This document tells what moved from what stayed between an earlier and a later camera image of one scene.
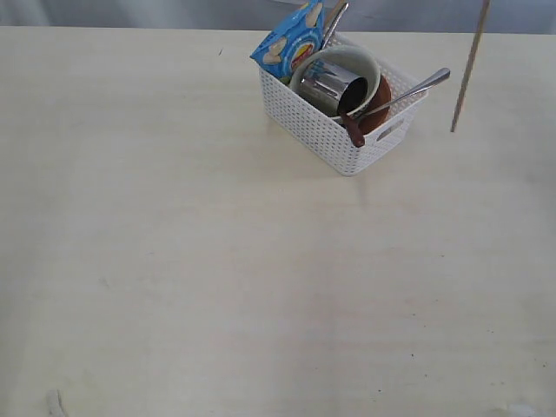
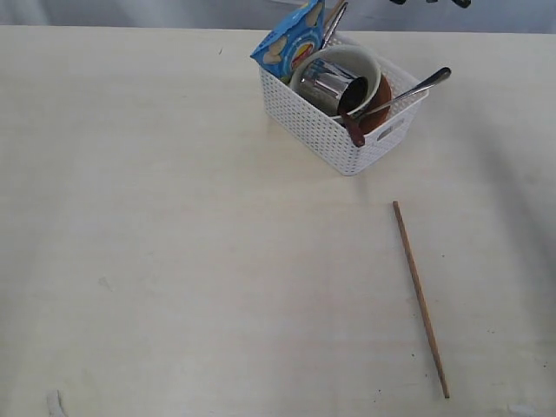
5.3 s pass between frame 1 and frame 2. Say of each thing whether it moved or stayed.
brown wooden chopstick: moved
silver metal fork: stayed
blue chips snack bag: stayed
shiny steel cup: stayed
